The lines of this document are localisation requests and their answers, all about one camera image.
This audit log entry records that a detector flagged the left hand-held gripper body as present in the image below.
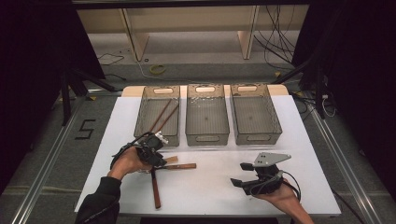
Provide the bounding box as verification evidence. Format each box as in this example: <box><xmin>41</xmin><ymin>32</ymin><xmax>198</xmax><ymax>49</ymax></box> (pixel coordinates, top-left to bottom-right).
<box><xmin>135</xmin><ymin>130</ymin><xmax>170</xmax><ymax>163</ymax></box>

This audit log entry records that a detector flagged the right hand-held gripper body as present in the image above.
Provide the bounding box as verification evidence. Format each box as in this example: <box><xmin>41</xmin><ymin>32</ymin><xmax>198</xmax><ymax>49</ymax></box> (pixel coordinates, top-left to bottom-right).
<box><xmin>245</xmin><ymin>151</ymin><xmax>292</xmax><ymax>197</ymax></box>

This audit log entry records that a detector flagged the translucent grey plastic bin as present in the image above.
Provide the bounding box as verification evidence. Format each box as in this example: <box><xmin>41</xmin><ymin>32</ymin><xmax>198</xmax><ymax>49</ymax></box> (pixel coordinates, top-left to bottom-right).
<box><xmin>134</xmin><ymin>85</ymin><xmax>181</xmax><ymax>148</ymax></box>
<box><xmin>229</xmin><ymin>83</ymin><xmax>283</xmax><ymax>147</ymax></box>
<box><xmin>185</xmin><ymin>83</ymin><xmax>231</xmax><ymax>147</ymax></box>

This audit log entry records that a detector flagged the light wooden stick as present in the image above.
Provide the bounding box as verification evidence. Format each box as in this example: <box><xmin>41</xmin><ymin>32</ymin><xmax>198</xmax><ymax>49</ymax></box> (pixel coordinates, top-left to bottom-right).
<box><xmin>157</xmin><ymin>162</ymin><xmax>198</xmax><ymax>171</ymax></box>

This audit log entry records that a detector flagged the dark wooden-handled metal knife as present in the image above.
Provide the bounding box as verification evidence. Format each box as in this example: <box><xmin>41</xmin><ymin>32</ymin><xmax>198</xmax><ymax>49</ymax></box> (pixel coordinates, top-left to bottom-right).
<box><xmin>150</xmin><ymin>167</ymin><xmax>162</xmax><ymax>210</ymax></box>

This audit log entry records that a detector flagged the brown wooden chopstick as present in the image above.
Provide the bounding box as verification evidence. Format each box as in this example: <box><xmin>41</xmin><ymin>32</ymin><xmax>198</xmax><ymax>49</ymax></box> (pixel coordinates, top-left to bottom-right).
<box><xmin>148</xmin><ymin>98</ymin><xmax>173</xmax><ymax>133</ymax></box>
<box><xmin>154</xmin><ymin>103</ymin><xmax>180</xmax><ymax>134</ymax></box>

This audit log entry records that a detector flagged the person's right hand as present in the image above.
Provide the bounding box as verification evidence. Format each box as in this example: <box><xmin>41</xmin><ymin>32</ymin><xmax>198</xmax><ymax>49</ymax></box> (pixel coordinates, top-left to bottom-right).
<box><xmin>251</xmin><ymin>182</ymin><xmax>302</xmax><ymax>211</ymax></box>

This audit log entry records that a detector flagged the person's left hand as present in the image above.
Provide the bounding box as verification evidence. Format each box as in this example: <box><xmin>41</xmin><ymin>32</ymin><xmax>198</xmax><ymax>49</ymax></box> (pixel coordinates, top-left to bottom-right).
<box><xmin>106</xmin><ymin>146</ymin><xmax>153</xmax><ymax>182</ymax></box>

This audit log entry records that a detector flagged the white table mat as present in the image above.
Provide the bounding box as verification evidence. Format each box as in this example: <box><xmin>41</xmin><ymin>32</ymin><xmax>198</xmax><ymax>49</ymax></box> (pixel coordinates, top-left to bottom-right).
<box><xmin>74</xmin><ymin>94</ymin><xmax>342</xmax><ymax>217</ymax></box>

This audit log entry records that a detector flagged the yellow tape roll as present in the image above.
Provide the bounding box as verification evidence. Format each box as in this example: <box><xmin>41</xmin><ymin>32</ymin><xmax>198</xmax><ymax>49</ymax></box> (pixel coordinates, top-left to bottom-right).
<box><xmin>148</xmin><ymin>63</ymin><xmax>167</xmax><ymax>76</ymax></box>

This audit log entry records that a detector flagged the black tripod stand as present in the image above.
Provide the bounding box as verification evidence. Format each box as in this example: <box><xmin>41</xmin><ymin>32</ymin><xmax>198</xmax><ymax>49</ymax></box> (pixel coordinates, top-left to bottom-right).
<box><xmin>272</xmin><ymin>59</ymin><xmax>326</xmax><ymax>119</ymax></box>
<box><xmin>60</xmin><ymin>66</ymin><xmax>118</xmax><ymax>127</ymax></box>

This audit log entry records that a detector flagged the black curtain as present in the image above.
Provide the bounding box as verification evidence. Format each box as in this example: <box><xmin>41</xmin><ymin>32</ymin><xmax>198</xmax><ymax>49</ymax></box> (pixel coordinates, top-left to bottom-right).
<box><xmin>0</xmin><ymin>0</ymin><xmax>106</xmax><ymax>194</ymax></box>
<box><xmin>292</xmin><ymin>0</ymin><xmax>396</xmax><ymax>200</ymax></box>

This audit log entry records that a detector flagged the right hand-held gripper black cable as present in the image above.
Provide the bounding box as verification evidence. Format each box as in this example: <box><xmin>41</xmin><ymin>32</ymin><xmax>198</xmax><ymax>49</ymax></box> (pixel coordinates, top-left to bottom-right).
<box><xmin>279</xmin><ymin>170</ymin><xmax>303</xmax><ymax>203</ymax></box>

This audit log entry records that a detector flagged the white floor cable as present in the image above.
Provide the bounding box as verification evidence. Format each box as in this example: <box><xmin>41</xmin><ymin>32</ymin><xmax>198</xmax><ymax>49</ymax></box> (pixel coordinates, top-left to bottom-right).
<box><xmin>134</xmin><ymin>57</ymin><xmax>200</xmax><ymax>84</ymax></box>

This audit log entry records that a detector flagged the aluminium floor rail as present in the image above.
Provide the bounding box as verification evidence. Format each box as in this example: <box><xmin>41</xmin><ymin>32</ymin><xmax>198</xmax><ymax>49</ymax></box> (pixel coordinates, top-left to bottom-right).
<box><xmin>10</xmin><ymin>89</ymin><xmax>124</xmax><ymax>224</ymax></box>
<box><xmin>303</xmin><ymin>92</ymin><xmax>384</xmax><ymax>224</ymax></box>

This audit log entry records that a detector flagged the short black floor cable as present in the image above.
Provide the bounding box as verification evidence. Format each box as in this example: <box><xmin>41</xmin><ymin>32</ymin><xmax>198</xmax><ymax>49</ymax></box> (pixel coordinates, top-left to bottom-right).
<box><xmin>104</xmin><ymin>73</ymin><xmax>127</xmax><ymax>82</ymax></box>

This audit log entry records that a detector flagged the thin black looped floor cable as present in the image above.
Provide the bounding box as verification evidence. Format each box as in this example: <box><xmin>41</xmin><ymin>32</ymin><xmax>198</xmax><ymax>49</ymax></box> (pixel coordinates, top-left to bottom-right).
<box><xmin>96</xmin><ymin>52</ymin><xmax>125</xmax><ymax>67</ymax></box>

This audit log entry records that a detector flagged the white plug with cable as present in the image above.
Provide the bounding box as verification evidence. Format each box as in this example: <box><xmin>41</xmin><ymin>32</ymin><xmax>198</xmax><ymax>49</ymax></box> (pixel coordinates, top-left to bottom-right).
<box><xmin>321</xmin><ymin>94</ymin><xmax>337</xmax><ymax>119</ymax></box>

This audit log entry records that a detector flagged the light wooden desk frame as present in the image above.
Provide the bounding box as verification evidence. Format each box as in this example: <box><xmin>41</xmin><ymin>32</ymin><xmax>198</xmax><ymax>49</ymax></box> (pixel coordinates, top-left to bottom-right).
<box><xmin>75</xmin><ymin>4</ymin><xmax>310</xmax><ymax>63</ymax></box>

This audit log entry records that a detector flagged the bundle of black cables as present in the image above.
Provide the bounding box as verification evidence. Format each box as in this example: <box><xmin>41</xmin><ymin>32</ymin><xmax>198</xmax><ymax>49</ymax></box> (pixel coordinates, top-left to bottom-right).
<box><xmin>253</xmin><ymin>4</ymin><xmax>297</xmax><ymax>71</ymax></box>

